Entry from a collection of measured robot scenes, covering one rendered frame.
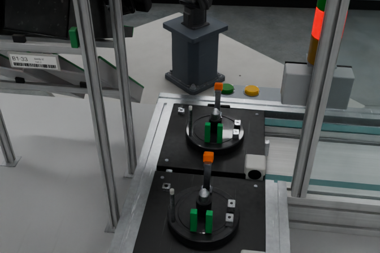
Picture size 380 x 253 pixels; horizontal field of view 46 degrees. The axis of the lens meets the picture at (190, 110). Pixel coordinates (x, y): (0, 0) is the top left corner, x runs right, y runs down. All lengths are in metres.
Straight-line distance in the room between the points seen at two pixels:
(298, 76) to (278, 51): 2.68
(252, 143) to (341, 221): 0.26
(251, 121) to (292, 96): 0.31
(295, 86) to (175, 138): 0.36
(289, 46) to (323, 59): 2.82
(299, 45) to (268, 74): 2.09
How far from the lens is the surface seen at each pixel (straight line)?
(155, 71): 1.54
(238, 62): 1.60
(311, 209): 1.01
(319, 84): 0.80
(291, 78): 0.83
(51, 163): 1.22
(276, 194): 0.98
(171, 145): 1.05
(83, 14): 0.72
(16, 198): 1.16
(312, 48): 0.80
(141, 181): 1.00
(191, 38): 1.31
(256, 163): 0.99
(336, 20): 0.76
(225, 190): 0.95
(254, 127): 1.12
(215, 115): 1.03
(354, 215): 1.03
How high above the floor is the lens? 1.66
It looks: 36 degrees down
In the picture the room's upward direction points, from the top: straight up
